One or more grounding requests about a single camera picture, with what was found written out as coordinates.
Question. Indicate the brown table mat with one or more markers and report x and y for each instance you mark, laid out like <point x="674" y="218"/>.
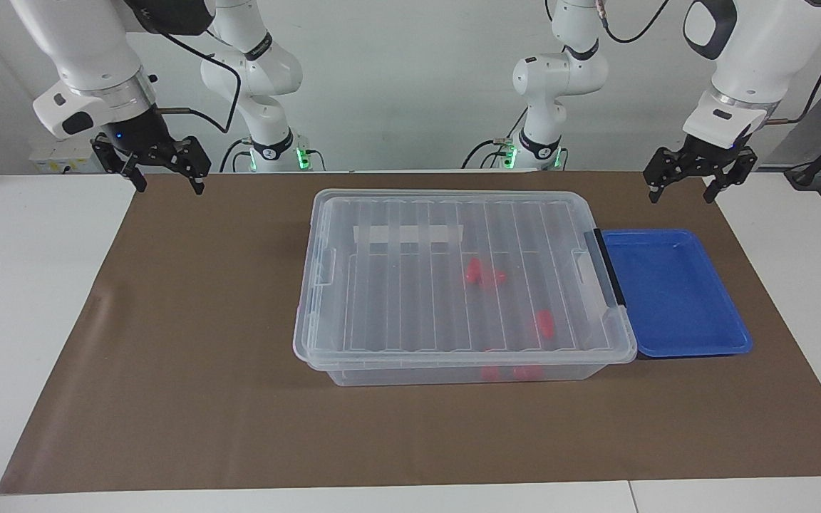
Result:
<point x="168" y="392"/>

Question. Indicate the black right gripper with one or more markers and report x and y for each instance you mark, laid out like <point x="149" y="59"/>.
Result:
<point x="136" y="135"/>

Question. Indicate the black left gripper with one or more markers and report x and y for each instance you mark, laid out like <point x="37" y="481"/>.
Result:
<point x="711" y="151"/>

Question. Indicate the white power strip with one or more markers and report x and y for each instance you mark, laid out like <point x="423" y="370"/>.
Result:
<point x="61" y="157"/>

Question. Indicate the clear ribbed plastic lid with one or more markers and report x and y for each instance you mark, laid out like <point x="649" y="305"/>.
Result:
<point x="410" y="306"/>

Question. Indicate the blue plastic tray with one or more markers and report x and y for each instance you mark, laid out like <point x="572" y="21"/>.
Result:
<point x="674" y="299"/>

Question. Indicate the clear plastic storage box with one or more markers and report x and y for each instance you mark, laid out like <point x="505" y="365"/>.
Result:
<point x="410" y="376"/>

